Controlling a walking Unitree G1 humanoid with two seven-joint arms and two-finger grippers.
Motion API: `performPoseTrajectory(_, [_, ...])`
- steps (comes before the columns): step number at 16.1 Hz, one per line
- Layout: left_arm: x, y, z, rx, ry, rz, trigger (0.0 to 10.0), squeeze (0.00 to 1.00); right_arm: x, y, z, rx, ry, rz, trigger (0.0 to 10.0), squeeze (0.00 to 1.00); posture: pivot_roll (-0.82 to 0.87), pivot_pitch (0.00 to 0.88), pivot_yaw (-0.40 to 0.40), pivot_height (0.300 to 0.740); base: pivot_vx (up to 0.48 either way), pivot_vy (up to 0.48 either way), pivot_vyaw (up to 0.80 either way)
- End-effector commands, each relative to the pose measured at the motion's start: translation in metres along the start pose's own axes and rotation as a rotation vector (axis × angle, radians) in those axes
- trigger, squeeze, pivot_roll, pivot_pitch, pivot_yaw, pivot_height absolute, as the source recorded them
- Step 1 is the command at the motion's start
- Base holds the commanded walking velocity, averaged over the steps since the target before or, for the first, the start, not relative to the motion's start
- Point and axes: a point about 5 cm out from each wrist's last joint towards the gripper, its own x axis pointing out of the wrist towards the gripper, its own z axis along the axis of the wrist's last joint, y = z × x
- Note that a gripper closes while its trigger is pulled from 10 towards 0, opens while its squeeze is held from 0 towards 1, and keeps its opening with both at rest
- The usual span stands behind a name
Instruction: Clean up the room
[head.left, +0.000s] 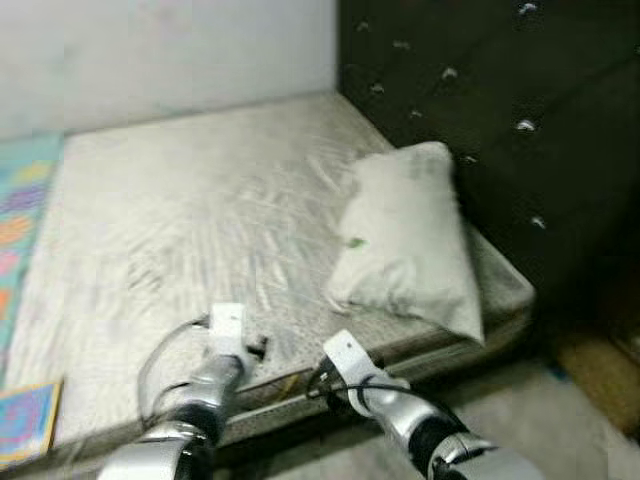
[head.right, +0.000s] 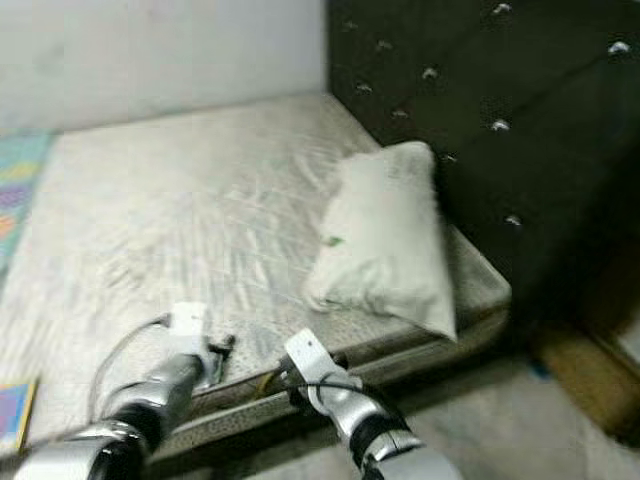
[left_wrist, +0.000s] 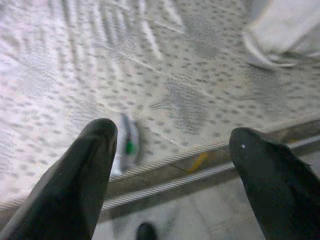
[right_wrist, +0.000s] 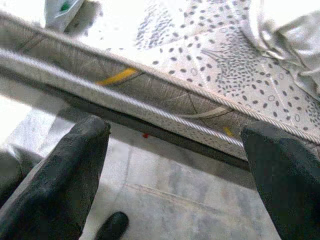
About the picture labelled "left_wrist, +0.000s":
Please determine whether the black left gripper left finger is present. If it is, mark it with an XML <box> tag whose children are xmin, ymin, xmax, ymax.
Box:
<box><xmin>0</xmin><ymin>118</ymin><xmax>118</xmax><ymax>240</ymax></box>

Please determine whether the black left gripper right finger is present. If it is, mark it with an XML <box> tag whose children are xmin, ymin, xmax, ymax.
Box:
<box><xmin>229</xmin><ymin>127</ymin><xmax>320</xmax><ymax>240</ymax></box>

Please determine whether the white plastic wrapper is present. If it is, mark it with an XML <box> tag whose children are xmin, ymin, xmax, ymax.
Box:
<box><xmin>111</xmin><ymin>113</ymin><xmax>140</xmax><ymax>176</ymax></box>

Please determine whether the white pillow with green tree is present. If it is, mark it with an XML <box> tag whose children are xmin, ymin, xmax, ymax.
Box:
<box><xmin>241</xmin><ymin>0</ymin><xmax>320</xmax><ymax>70</ymax></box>

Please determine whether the grey quilted spotted mattress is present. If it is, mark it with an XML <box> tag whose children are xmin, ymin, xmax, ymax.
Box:
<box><xmin>0</xmin><ymin>0</ymin><xmax>320</xmax><ymax>226</ymax></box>

